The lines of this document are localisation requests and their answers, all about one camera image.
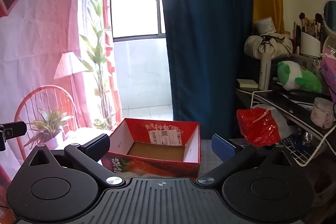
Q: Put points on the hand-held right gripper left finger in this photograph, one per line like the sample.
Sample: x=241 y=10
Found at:
x=97 y=146

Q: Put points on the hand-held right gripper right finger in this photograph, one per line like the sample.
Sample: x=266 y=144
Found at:
x=223 y=148

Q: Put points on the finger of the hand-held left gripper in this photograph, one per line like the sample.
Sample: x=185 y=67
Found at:
x=15 y=129

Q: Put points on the red strawberry print cardboard box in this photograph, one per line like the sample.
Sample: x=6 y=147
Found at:
x=157 y=168

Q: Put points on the red plastic bag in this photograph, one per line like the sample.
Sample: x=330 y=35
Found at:
x=256 y=127

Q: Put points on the white spray bottle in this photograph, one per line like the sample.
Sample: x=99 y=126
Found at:
x=264 y=69

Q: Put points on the green white plush toy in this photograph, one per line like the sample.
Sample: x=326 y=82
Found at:
x=291 y=77

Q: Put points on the pink printed backdrop cloth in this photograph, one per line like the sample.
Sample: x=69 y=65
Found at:
x=39 y=29

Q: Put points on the clear jar pink contents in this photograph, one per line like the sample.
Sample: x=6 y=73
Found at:
x=321 y=113

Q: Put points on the beige cloth bag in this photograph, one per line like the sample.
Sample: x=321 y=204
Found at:
x=253 y=45

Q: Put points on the blue curtain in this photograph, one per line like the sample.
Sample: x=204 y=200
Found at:
x=204 y=29

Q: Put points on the white round jar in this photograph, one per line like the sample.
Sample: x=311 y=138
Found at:
x=265 y=26

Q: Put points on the pink box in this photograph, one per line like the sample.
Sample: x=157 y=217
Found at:
x=329 y=69

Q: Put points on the white brush holder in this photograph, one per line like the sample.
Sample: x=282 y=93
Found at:
x=309 y=43

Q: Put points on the window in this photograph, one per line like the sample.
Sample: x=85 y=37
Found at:
x=134 y=3

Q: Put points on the bunch of makeup brushes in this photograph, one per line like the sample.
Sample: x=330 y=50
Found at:
x=318 y=18

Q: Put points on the round mirror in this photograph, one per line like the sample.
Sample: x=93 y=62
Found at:
x=331 y=14

